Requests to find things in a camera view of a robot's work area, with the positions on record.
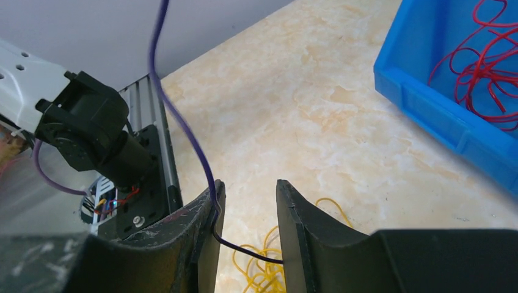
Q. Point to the blue three-compartment plastic bin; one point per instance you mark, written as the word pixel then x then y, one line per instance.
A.
pixel 411 73

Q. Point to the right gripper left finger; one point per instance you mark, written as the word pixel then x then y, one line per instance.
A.
pixel 176 254

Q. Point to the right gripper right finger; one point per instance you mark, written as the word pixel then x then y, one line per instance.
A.
pixel 320 254

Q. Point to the aluminium frame rail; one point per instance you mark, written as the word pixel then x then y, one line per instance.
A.
pixel 148 118

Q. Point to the white slotted cable duct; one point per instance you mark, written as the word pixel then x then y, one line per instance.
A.
pixel 98 206

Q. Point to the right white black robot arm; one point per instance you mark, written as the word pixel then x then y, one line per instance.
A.
pixel 85 120

